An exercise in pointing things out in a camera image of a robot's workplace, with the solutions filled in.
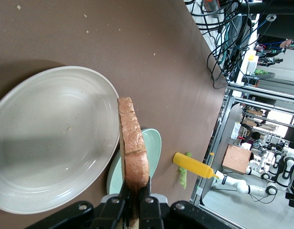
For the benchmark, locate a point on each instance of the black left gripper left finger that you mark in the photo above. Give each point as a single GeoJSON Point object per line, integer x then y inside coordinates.
{"type": "Point", "coordinates": [106, 214]}

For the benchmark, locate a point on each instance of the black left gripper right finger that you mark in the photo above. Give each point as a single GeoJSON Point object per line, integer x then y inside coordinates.
{"type": "Point", "coordinates": [156, 214]}

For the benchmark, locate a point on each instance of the green lettuce leaf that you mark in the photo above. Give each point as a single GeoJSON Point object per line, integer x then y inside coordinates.
{"type": "Point", "coordinates": [183, 179]}

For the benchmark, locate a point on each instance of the yellow squeeze bottle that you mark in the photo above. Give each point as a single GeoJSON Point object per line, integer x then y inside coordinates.
{"type": "Point", "coordinates": [192, 164]}

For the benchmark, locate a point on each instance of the brown bread slice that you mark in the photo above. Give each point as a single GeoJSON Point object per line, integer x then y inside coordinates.
{"type": "Point", "coordinates": [133, 143]}

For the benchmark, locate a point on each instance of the small white jointed robot arm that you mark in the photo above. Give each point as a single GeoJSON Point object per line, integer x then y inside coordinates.
{"type": "Point", "coordinates": [242, 186]}

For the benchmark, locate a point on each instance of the light green plate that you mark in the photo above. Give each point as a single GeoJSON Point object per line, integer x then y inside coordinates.
{"type": "Point", "coordinates": [151, 148]}

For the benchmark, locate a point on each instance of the beige plate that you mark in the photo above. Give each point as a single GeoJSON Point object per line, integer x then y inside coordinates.
{"type": "Point", "coordinates": [53, 138]}

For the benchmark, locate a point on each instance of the wooden box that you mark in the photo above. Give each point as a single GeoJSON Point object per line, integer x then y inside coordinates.
{"type": "Point", "coordinates": [236, 158]}

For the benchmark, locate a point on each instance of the seated person dark shirt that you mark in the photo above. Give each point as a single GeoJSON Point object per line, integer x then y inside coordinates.
{"type": "Point", "coordinates": [246, 133]}

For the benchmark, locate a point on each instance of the person with headset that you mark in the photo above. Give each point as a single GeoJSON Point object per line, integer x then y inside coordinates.
{"type": "Point", "coordinates": [289, 44]}

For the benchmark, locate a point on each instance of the black monitor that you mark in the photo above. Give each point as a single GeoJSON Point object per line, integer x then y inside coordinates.
{"type": "Point", "coordinates": [280, 28]}

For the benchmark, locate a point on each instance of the aluminium frame post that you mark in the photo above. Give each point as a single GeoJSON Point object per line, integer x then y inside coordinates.
{"type": "Point", "coordinates": [229, 100]}

